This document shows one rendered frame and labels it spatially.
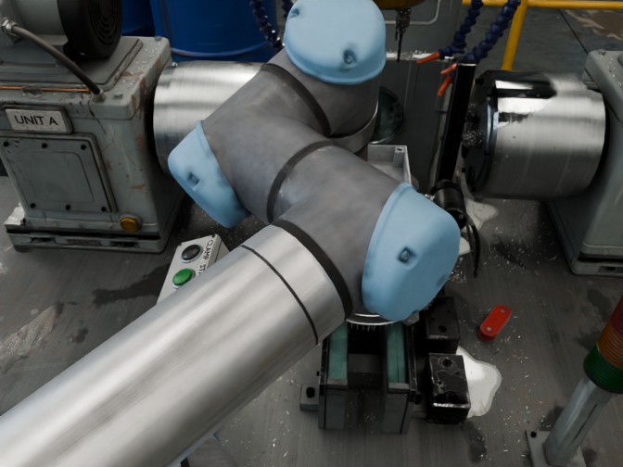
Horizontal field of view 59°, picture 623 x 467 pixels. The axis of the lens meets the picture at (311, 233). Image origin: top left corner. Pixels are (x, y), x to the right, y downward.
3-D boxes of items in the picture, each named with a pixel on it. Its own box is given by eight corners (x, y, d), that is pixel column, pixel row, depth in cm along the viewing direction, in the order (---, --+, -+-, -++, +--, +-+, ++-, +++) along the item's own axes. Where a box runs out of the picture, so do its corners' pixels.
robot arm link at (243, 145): (228, 214, 34) (348, 100, 37) (141, 142, 41) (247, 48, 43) (273, 273, 41) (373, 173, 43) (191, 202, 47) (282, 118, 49)
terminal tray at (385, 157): (340, 180, 93) (341, 143, 89) (403, 182, 93) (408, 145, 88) (338, 226, 85) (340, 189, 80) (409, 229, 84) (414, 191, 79)
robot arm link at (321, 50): (251, 28, 39) (333, -44, 41) (269, 107, 50) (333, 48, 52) (332, 93, 38) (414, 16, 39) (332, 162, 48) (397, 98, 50)
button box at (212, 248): (193, 264, 88) (176, 241, 85) (233, 255, 86) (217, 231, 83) (164, 354, 75) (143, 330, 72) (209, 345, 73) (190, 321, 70)
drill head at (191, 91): (141, 139, 132) (116, 36, 115) (293, 145, 130) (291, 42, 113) (104, 206, 113) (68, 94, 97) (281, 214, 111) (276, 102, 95)
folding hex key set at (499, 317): (490, 345, 101) (493, 338, 100) (475, 335, 103) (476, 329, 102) (511, 316, 106) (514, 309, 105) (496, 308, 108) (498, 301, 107)
